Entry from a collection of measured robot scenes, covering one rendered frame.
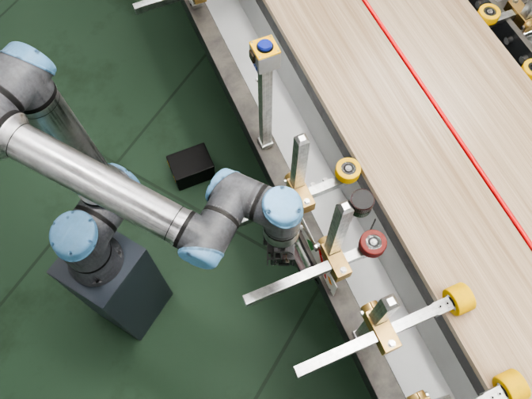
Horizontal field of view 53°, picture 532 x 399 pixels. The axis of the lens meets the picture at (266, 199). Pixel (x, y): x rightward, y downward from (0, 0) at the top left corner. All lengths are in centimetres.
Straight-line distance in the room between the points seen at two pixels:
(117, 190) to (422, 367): 113
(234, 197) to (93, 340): 149
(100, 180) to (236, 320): 138
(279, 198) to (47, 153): 51
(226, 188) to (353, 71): 87
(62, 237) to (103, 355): 90
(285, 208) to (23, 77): 65
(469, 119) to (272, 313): 119
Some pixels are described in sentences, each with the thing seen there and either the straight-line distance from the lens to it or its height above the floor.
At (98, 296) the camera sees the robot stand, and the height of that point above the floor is 60.
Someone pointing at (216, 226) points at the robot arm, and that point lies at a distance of 115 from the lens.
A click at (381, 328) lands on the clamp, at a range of 147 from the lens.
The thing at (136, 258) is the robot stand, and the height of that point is 60.
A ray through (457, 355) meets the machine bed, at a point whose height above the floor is 81.
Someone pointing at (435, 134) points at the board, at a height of 90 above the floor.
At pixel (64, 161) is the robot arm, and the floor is 139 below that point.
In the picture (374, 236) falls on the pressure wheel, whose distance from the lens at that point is 161.
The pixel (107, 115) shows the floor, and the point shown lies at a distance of 300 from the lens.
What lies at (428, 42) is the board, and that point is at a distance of 206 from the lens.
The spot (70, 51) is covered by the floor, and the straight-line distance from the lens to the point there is 333.
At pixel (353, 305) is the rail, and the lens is 175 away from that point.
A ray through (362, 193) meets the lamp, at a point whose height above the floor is 118.
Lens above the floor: 238
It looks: 65 degrees down
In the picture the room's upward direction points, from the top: straight up
